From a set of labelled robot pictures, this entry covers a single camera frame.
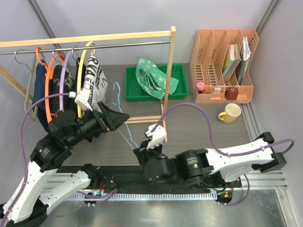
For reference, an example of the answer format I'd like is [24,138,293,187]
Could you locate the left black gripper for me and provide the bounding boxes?
[67,101,130,147]

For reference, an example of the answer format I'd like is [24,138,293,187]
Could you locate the light blue wire hanger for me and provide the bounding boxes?
[107,82,139,150]

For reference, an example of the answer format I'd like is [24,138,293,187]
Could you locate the green white trousers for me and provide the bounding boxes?
[135,58,167,100]

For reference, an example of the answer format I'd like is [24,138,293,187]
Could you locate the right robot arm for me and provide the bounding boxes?
[133,132,286,187]

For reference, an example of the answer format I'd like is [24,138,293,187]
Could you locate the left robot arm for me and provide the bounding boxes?
[0,102,130,227]

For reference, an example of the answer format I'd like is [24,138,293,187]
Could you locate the yellow plastic hanger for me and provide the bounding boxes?
[76,49,87,118]

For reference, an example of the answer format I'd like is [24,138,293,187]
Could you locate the newspaper print trousers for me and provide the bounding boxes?
[82,55,108,111]

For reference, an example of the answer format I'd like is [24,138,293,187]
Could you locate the black white patterned trousers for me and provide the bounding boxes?
[50,65,74,114]

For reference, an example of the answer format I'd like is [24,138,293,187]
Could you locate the purple plastic hanger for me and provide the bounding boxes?
[59,46,76,111]

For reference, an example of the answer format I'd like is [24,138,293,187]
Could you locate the orange plastic hanger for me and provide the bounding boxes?
[35,46,65,123]

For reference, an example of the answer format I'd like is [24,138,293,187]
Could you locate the navy blue trousers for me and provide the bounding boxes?
[33,63,49,132]

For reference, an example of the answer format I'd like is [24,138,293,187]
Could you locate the green plastic tray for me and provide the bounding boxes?
[125,64,188,102]

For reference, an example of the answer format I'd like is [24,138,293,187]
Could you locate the pink capped bottle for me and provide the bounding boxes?
[196,82,205,94]

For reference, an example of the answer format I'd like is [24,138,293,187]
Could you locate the yellow mug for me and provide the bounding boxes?
[218,103,241,123]

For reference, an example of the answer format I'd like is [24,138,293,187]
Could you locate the clear small bottle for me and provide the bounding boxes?
[212,86,224,93]

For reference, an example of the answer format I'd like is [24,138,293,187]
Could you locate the dark red jar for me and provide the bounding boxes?
[224,86,239,100]

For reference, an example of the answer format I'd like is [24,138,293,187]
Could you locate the wooden clothes rack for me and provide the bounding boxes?
[0,26,177,143]

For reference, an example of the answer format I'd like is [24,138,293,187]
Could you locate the orange plastic file organizer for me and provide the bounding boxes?
[190,29,259,104]

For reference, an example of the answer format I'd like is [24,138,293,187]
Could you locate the books in organizer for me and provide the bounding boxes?
[222,36,251,85]

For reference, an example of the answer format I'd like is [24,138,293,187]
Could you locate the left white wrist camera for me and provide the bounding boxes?
[69,88,93,111]

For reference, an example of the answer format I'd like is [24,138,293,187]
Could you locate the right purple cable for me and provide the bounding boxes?
[151,102,295,208]

